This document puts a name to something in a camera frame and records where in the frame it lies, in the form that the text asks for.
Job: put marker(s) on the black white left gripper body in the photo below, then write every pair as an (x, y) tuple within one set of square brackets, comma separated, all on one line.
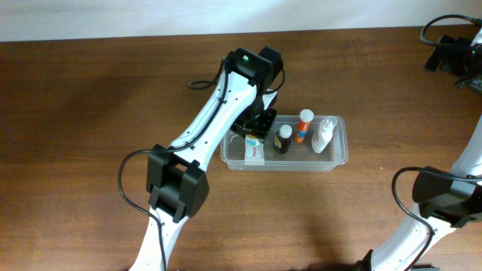
[(256, 119)]

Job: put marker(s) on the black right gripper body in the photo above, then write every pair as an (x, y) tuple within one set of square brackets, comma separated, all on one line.
[(460, 60)]

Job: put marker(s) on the white green medicine box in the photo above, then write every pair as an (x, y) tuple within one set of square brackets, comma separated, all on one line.
[(254, 150)]

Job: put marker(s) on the dark brown medicine bottle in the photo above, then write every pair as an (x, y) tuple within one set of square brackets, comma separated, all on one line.
[(282, 139)]

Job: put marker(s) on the orange tablet tube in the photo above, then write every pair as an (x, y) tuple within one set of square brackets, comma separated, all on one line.
[(305, 118)]

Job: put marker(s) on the white spray bottle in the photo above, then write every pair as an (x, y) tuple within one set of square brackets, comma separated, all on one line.
[(323, 134)]

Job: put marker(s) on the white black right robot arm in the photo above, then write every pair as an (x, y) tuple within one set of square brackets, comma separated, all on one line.
[(443, 201)]

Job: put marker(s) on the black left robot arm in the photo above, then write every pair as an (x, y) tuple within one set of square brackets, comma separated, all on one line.
[(177, 185)]

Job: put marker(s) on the clear plastic container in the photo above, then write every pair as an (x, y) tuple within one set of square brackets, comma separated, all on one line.
[(300, 156)]

